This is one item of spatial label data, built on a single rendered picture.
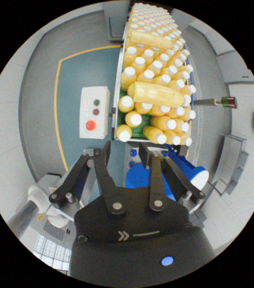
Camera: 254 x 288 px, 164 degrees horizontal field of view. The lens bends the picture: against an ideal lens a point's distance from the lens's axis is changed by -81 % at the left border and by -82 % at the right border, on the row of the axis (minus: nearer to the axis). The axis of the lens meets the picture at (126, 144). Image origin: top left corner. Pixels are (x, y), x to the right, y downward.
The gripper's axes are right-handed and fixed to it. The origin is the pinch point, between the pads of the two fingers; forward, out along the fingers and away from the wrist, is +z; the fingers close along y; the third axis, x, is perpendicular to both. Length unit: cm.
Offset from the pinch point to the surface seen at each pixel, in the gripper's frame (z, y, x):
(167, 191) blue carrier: 5.7, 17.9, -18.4
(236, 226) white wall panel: -114, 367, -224
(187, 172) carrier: 32, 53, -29
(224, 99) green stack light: 7, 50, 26
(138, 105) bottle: 19.4, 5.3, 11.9
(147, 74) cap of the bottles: 15.6, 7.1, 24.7
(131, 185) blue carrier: 11.2, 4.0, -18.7
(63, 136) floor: 127, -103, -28
